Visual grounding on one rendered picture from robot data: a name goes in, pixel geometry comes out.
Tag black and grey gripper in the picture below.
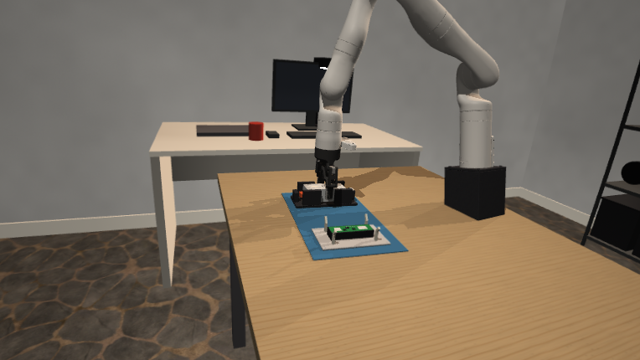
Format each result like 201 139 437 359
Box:
314 147 341 200

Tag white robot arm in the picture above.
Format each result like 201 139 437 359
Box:
315 0 499 168

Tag beige rectangular cover with slots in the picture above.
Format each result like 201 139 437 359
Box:
303 183 346 202

